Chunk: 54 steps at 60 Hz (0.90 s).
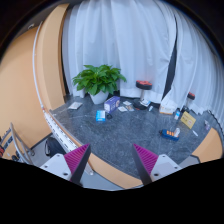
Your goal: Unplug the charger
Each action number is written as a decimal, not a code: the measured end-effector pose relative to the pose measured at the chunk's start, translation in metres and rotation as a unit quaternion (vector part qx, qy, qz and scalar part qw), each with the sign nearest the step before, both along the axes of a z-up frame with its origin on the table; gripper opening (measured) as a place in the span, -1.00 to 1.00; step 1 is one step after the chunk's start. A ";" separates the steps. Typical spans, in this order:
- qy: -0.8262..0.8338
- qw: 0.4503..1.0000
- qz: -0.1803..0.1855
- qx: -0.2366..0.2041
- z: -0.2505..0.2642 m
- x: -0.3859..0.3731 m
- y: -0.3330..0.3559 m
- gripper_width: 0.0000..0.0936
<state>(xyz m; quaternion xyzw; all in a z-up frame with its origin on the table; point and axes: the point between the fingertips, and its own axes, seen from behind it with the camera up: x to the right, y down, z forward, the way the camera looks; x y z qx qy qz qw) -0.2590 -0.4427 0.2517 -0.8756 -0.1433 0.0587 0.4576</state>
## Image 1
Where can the white cable duct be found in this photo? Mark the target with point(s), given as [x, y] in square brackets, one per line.
[58, 132]

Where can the purple white carton box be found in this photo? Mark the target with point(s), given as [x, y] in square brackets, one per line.
[112, 104]

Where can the white curtain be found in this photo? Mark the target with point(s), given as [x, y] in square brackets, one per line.
[147, 40]

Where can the blue power strip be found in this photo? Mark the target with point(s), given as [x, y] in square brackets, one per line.
[168, 135]

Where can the white plant pot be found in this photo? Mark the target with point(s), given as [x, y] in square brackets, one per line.
[99, 98]

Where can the small blue box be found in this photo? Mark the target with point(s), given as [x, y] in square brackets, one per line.
[100, 116]

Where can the black device on table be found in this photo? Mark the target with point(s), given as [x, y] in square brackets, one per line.
[139, 106]

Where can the metal frame rack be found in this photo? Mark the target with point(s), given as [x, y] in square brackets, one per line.
[23, 152]

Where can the black office chair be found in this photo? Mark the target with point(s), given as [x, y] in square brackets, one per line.
[52, 147]

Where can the white tissue bag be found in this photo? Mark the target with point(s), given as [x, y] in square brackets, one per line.
[167, 106]

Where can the white charger plug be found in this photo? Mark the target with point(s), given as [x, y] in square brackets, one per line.
[176, 132]

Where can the white paper cards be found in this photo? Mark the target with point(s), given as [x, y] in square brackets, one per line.
[126, 106]

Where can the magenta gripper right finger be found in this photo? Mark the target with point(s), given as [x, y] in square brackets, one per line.
[145, 161]

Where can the silver flat packet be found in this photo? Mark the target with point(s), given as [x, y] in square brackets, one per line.
[75, 105]

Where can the red black round stool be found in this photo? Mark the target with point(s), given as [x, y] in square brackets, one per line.
[143, 85]

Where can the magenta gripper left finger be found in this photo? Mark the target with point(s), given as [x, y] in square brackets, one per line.
[76, 161]

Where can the green potted plant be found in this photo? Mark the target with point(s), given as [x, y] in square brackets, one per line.
[98, 79]

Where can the small blue white bottle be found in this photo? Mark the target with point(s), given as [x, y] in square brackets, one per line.
[177, 114]

